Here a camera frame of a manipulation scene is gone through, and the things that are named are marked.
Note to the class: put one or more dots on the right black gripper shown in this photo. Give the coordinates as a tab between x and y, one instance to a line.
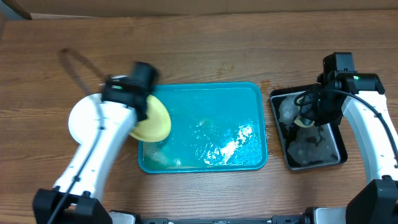
308	112

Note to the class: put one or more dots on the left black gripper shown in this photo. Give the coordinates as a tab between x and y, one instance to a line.
145	117

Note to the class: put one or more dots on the yellow green scrub sponge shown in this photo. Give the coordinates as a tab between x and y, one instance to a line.
304	110

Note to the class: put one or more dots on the yellow-green rimmed plate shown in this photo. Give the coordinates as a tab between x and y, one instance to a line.
157	126

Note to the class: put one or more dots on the white plate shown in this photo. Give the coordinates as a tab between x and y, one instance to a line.
83	120

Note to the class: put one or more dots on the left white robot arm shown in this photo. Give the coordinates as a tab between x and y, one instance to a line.
100	123

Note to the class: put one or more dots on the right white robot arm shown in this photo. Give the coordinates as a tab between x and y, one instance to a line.
360	98

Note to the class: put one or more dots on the black soapy water tray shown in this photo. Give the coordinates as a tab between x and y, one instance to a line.
304	148

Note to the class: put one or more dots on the teal plastic tray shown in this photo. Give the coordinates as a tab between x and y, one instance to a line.
215	127

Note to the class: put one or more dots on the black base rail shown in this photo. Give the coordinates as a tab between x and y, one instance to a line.
217	221

